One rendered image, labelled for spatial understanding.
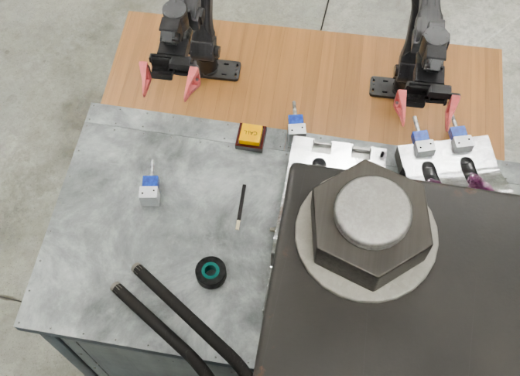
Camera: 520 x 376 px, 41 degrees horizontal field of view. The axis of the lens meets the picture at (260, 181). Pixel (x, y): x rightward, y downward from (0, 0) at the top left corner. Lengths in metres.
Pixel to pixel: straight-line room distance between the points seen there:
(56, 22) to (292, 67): 1.60
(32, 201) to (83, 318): 1.19
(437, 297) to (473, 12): 2.99
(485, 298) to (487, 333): 0.03
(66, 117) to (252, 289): 1.57
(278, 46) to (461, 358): 1.75
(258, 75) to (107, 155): 0.52
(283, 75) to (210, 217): 0.52
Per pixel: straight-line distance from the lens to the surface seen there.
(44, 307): 1.89
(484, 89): 2.20
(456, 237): 0.57
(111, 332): 1.82
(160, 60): 1.65
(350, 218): 0.51
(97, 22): 3.43
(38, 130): 3.14
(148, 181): 1.92
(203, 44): 2.02
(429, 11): 1.76
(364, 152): 1.93
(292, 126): 1.97
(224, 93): 2.10
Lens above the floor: 2.51
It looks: 62 degrees down
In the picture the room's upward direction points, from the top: 2 degrees counter-clockwise
